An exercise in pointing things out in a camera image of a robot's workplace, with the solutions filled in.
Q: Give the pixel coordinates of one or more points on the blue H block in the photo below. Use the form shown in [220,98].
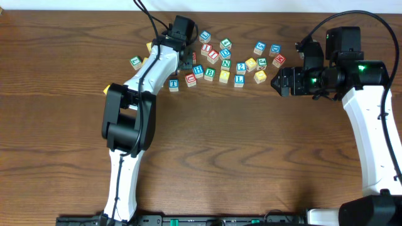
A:
[198,71]

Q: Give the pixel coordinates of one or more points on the blue 2 block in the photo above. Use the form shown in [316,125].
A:
[241,68]

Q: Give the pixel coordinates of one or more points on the red U block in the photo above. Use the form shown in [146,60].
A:
[190,79]

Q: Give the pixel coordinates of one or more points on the blue D block centre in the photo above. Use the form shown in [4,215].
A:
[225,54]

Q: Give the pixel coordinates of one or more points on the red I block upper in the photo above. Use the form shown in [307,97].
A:
[205,49]

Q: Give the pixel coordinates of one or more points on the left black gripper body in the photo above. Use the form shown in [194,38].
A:
[187,60]

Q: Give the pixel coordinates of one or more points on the green 4 block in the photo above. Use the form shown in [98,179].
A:
[225,44]

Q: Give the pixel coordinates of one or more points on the red i block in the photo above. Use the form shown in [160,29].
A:
[205,49]
[213,56]

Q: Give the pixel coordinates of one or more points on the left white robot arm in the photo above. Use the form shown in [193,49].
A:
[129,124]

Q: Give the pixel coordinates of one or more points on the red M block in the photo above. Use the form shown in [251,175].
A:
[279,60]

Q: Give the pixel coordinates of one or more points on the green J block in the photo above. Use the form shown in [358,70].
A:
[261,63]

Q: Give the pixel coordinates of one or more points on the yellow O block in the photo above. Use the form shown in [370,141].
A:
[224,76]
[251,64]

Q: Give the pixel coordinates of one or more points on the blue L block top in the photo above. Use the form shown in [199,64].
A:
[204,37]

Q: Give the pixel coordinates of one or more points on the blue l block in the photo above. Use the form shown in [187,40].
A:
[239,81]
[204,37]

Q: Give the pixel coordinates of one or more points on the red E block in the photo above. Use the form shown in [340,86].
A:
[194,57]

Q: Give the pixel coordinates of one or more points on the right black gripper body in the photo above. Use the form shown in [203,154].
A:
[304,82]

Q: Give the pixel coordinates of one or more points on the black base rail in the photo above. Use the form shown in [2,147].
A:
[158,220]

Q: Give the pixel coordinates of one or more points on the red I block lower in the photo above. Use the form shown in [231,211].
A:
[213,56]

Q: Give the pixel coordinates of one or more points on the green L block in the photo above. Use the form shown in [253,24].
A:
[136,62]

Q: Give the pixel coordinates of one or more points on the blue T block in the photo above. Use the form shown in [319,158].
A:
[173,85]

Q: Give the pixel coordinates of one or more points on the blue D block right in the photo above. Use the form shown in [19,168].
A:
[274,50]

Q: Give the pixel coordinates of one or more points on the blue L block lower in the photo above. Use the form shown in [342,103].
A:
[239,81]

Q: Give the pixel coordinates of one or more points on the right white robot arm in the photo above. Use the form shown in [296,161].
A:
[360,85]

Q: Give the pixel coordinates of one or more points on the green B block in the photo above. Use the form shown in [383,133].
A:
[209,74]

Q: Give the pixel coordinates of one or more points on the blue d block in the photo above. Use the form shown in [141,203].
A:
[274,50]
[225,54]

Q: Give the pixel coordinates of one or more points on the green N block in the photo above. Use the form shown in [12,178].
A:
[226,64]

